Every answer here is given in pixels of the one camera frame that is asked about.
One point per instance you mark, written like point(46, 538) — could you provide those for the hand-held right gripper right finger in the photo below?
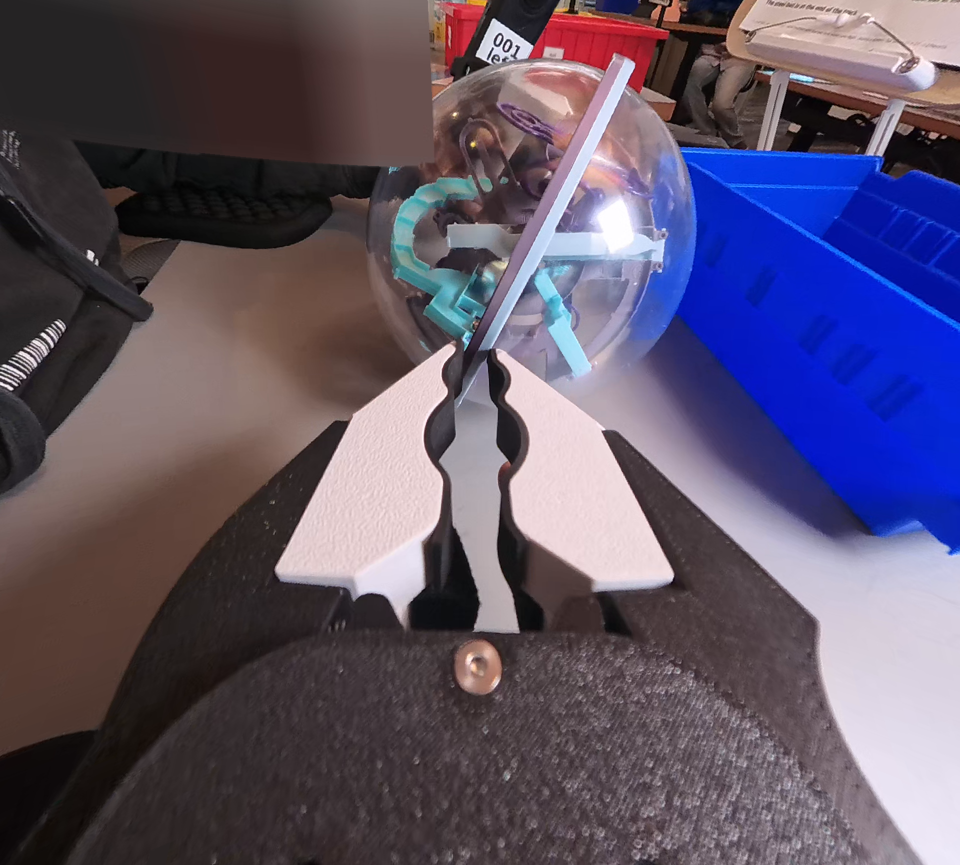
point(585, 498)

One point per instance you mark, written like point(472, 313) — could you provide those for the blue plastic bin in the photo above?
point(840, 325)

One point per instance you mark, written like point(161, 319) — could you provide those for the person's left forearm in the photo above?
point(240, 172)

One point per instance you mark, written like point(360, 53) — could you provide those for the instruction sheet on stand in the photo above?
point(825, 55)

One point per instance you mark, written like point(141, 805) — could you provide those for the clear maze ball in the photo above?
point(600, 175)

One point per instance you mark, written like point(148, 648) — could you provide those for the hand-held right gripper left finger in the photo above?
point(368, 498)

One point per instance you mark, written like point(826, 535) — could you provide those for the person's black printed jacket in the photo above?
point(53, 310)

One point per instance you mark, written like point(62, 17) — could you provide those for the red plastic bin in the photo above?
point(600, 43)

